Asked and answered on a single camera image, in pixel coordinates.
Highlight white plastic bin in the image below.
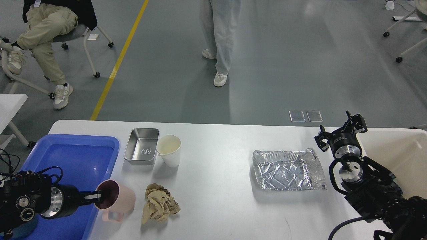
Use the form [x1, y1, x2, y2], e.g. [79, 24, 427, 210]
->
[357, 128, 427, 199]

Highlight blue plastic tray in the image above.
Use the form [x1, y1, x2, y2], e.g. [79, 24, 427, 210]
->
[20, 134, 119, 240]

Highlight pink plastic mug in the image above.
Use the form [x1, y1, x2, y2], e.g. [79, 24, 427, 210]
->
[95, 179, 136, 222]

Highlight crumpled brown paper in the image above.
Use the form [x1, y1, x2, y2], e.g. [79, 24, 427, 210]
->
[141, 183, 180, 224]

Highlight seated person khaki trousers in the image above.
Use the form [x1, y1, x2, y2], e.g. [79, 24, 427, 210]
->
[1, 0, 97, 110]

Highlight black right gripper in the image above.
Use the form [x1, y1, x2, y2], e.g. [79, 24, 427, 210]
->
[314, 111, 368, 158]

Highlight clear floor plate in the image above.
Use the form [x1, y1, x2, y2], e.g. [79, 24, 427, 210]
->
[306, 110, 323, 122]
[289, 110, 306, 122]

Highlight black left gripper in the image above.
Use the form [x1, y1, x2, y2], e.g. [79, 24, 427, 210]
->
[41, 184, 104, 220]

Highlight clear floor plate right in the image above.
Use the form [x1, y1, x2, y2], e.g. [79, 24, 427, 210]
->
[306, 110, 323, 122]

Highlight teal mug yellow inside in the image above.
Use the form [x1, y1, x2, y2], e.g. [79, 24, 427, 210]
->
[10, 217, 39, 240]

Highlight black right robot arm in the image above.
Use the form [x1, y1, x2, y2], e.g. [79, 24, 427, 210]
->
[314, 111, 427, 240]

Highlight clear floor plate left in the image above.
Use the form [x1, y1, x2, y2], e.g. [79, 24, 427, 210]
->
[289, 110, 306, 122]

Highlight white side table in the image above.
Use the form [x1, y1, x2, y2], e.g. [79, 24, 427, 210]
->
[0, 94, 36, 149]

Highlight white paper cup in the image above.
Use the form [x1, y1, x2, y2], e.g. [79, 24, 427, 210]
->
[157, 135, 181, 168]

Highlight white chair base right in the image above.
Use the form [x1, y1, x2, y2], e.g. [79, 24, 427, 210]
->
[383, 0, 427, 63]

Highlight aluminium foil tray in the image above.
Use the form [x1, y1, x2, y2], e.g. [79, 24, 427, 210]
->
[252, 148, 327, 191]

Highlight standing person in jeans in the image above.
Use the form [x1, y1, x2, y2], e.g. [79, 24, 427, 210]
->
[200, 0, 242, 88]

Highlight stainless steel rectangular tin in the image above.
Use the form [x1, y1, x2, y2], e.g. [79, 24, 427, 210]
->
[124, 128, 159, 166]

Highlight grey wheeled chair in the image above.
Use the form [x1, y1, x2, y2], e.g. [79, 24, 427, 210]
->
[1, 24, 100, 100]

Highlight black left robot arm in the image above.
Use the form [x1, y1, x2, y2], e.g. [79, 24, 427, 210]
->
[0, 149, 105, 240]

